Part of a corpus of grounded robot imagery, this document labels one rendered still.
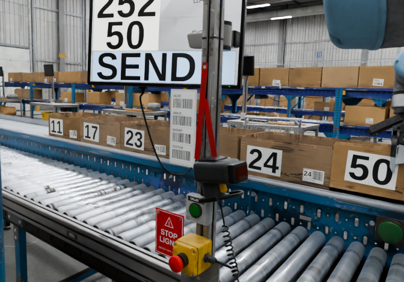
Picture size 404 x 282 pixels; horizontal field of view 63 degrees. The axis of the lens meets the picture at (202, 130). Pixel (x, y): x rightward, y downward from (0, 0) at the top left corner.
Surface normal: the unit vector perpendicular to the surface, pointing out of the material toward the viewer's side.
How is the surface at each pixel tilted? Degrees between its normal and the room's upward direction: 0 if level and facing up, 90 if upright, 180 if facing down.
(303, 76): 90
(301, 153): 90
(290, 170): 91
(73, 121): 90
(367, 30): 145
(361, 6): 128
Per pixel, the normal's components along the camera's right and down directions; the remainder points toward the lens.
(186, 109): -0.59, 0.07
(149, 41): -0.28, 0.04
